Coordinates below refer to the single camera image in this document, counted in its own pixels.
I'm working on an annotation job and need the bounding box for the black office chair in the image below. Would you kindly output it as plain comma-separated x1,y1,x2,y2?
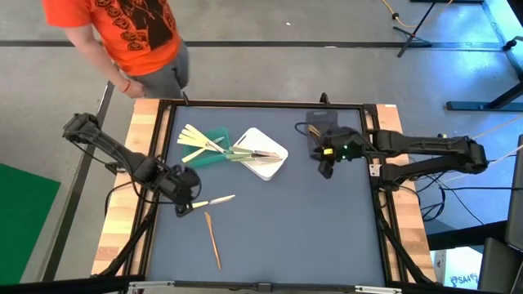
476,134,523,294

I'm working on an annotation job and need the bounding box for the black aluminium table frame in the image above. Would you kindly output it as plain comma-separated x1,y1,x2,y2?
92,91,438,287

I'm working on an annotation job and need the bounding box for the grey-blue table mat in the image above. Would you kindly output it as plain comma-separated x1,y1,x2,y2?
147,106,387,287

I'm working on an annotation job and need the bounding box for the black rig bar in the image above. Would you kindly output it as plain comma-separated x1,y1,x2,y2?
0,275,146,294

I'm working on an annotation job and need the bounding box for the yellow-handled cutlery piece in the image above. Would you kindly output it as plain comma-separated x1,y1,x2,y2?
181,136,226,164
177,140,225,154
177,135,226,154

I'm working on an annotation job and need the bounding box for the black table leg bar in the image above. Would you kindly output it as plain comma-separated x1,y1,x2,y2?
427,220,507,251

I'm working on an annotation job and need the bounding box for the grey plastic bin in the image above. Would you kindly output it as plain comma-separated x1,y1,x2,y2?
305,109,341,160

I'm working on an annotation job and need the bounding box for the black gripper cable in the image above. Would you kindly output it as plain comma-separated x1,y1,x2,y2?
294,121,324,144

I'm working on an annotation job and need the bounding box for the yellow extension cable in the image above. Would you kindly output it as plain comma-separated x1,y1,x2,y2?
382,0,454,29

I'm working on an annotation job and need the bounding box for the person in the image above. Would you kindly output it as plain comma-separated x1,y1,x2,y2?
42,0,191,100

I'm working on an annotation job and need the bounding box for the green floor mat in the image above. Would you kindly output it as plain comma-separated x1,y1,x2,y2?
0,163,61,287

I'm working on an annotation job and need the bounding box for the green-handled fork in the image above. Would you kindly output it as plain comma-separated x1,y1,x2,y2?
227,145,281,158

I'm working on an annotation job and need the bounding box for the black tripod stand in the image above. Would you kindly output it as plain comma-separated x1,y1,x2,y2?
392,0,436,58

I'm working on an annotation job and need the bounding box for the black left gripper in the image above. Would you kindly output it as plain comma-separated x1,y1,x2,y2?
162,165,203,218

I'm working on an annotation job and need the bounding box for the black and silver crossbar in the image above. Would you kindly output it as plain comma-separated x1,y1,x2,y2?
128,279,404,294

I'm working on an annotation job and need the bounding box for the yellow-handled fork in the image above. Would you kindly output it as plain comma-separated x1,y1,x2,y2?
184,123,228,155

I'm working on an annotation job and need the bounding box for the white plastic bin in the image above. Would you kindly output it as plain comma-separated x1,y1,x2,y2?
233,127,290,182

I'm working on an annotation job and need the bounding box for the beige cable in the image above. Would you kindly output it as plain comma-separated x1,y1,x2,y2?
473,115,523,140
440,145,523,185

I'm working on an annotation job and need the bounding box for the white cardboard box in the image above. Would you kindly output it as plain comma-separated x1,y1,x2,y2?
443,247,483,291

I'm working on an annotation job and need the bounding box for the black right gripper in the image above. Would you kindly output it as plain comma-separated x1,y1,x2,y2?
310,126,368,180

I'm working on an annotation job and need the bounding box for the teal plastic bin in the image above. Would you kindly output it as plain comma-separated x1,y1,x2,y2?
181,125,234,169

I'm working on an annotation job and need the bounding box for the yellow-handled table knife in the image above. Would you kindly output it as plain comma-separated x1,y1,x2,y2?
190,194,237,210
181,129,228,155

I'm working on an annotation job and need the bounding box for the wooden utensil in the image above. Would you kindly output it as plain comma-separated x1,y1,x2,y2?
203,211,222,271

